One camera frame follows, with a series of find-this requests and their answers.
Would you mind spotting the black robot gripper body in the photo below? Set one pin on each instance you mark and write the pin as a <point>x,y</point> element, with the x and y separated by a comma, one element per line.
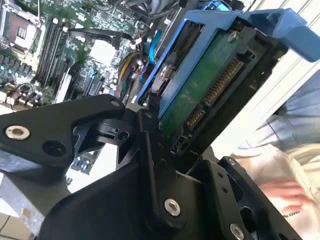
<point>100,212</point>

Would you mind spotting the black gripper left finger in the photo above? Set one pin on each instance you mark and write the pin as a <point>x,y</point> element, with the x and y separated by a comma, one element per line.
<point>37,130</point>

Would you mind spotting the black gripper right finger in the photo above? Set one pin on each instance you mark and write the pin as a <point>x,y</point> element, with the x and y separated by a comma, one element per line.
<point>215,180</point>

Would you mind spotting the person's bare hand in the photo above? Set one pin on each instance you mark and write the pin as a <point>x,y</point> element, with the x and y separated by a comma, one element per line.
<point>287,193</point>

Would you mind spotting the hard disk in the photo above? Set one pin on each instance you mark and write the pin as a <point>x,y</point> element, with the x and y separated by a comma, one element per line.
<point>197,87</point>

